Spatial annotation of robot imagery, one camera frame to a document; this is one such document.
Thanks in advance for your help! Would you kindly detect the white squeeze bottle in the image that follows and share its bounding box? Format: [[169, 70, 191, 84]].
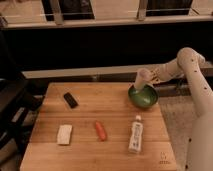
[[128, 115, 143, 153]]

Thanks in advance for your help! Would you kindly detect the orange carrot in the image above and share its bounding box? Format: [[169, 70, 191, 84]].
[[95, 121, 107, 141]]

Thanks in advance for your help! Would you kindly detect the green ceramic bowl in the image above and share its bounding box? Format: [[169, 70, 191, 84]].
[[128, 85, 158, 108]]

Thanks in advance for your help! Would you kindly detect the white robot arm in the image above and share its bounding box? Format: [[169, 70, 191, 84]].
[[152, 47, 213, 171]]

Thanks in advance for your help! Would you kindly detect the white sponge block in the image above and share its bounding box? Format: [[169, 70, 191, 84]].
[[57, 125, 73, 145]]

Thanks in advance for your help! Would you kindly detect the dark chair at left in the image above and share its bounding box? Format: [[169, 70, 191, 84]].
[[0, 78, 44, 151]]

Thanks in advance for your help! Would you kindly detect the black rectangular remote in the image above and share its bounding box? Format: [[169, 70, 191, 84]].
[[63, 93, 78, 108]]

